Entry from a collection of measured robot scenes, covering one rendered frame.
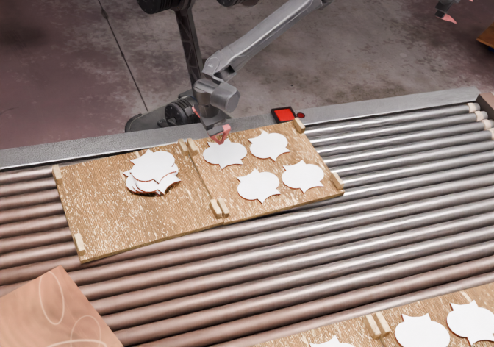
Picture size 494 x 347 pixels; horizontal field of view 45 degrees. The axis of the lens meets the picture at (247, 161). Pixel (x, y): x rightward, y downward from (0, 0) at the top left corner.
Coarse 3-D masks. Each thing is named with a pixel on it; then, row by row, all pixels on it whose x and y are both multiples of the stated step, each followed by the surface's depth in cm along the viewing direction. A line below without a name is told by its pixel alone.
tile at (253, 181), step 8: (248, 176) 183; (256, 176) 183; (264, 176) 184; (272, 176) 184; (240, 184) 180; (248, 184) 181; (256, 184) 181; (264, 184) 182; (272, 184) 182; (240, 192) 178; (248, 192) 178; (256, 192) 179; (264, 192) 179; (272, 192) 180; (248, 200) 177; (264, 200) 177
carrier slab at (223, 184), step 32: (256, 128) 201; (288, 128) 203; (192, 160) 187; (256, 160) 190; (288, 160) 192; (320, 160) 194; (224, 192) 178; (288, 192) 182; (320, 192) 184; (224, 224) 171
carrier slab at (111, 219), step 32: (96, 160) 180; (128, 160) 182; (64, 192) 170; (96, 192) 172; (128, 192) 173; (192, 192) 177; (96, 224) 164; (128, 224) 165; (160, 224) 166; (192, 224) 168; (96, 256) 156
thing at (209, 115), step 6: (198, 108) 170; (204, 108) 167; (210, 108) 168; (216, 108) 169; (198, 114) 172; (204, 114) 170; (210, 114) 169; (216, 114) 171; (222, 114) 171; (204, 120) 170; (210, 120) 170; (216, 120) 170; (222, 120) 170; (210, 126) 169
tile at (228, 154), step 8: (208, 144) 191; (216, 144) 191; (224, 144) 192; (232, 144) 192; (240, 144) 193; (208, 152) 188; (216, 152) 189; (224, 152) 189; (232, 152) 190; (240, 152) 190; (208, 160) 186; (216, 160) 186; (224, 160) 187; (232, 160) 187; (240, 160) 188
